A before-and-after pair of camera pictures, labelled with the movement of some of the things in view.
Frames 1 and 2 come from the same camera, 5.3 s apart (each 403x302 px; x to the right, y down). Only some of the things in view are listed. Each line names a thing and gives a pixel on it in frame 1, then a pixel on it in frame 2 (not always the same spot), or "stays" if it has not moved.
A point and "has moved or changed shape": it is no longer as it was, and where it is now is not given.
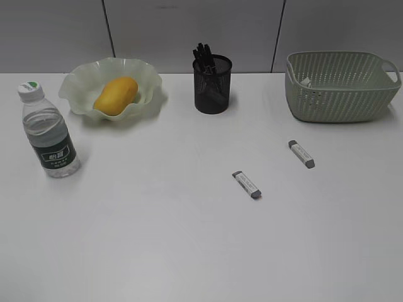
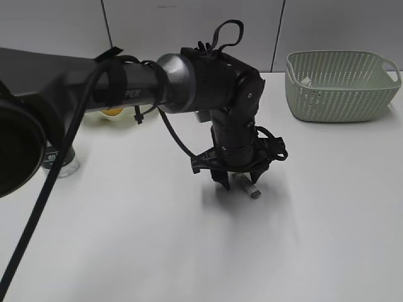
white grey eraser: (214, 95) has moved or changed shape
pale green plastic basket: (340, 87) stays
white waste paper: (306, 82) stays
